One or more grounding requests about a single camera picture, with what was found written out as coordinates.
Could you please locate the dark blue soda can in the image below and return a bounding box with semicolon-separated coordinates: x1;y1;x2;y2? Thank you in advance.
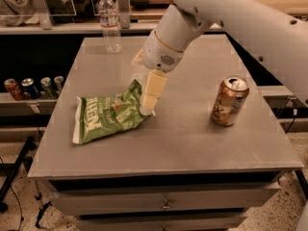
21;78;40;99

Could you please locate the upper grey drawer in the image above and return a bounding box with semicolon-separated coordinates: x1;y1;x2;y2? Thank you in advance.
50;182;280;216

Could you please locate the grey drawer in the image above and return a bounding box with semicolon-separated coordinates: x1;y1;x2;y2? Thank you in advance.
50;182;280;216
77;212;246;231

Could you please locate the clear plastic water bottle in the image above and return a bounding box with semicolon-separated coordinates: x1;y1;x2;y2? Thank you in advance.
98;0;121;54

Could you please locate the green jalapeno chip bag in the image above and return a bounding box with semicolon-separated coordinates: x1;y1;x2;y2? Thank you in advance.
72;80;149;144

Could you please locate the black stand leg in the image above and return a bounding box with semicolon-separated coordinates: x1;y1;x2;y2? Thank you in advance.
0;136;37;213

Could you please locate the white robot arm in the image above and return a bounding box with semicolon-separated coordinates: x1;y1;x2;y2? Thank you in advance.
137;0;308;103

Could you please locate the red soda can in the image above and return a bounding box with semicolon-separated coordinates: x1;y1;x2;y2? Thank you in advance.
4;78;23;101

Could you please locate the green soda can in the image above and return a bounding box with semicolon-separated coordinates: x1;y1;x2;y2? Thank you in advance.
40;77;57;99

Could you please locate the orange soda can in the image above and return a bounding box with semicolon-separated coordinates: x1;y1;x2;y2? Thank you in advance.
211;75;249;126

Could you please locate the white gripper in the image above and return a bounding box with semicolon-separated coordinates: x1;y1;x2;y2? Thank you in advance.
132;30;184;116

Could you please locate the grey cloth behind panel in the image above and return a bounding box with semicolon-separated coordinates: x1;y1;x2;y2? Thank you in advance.
0;0;74;27

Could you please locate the silver soda can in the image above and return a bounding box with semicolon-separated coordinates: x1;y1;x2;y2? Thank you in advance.
54;76;64;92

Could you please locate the lower grey drawer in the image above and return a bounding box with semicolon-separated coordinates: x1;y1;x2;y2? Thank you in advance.
77;212;246;231

